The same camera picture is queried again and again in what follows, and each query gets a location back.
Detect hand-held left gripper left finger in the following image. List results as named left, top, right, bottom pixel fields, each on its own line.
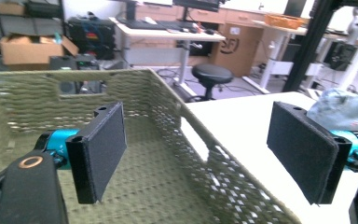
left=45, top=101, right=129, bottom=205

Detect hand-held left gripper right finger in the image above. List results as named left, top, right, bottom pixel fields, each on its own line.
left=266, top=101, right=358, bottom=206

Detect light blue denim shorts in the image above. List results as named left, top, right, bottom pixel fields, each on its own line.
left=306, top=88, right=358, bottom=139

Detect green woven basket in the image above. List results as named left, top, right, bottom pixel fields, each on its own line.
left=0, top=68, right=302, bottom=224

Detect white foam mat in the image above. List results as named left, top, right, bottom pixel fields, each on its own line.
left=180, top=91, right=358, bottom=224

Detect white desk with basket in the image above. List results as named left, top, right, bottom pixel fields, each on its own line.
left=241, top=20, right=311, bottom=94

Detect black storage crate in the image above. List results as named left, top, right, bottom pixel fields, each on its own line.
left=67, top=17, right=117, bottom=61

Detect black round stool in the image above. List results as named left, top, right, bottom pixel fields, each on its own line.
left=187, top=63, right=235, bottom=102

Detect open cardboard box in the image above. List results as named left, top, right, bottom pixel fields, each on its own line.
left=0, top=33, right=80, bottom=71

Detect large cardboard box with logo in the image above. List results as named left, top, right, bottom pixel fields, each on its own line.
left=210, top=22, right=264, bottom=78

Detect orange woven basket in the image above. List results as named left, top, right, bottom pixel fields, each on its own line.
left=264, top=13, right=305, bottom=30

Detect black keyboard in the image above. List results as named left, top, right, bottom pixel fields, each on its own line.
left=117, top=18, right=200, bottom=33

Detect wooden cabinets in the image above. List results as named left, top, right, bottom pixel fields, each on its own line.
left=136, top=4, right=278, bottom=26

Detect black monitor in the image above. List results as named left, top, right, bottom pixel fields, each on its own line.
left=172, top=0, right=222, bottom=22

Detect black metal frame post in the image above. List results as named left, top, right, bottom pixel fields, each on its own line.
left=282, top=0, right=344, bottom=92

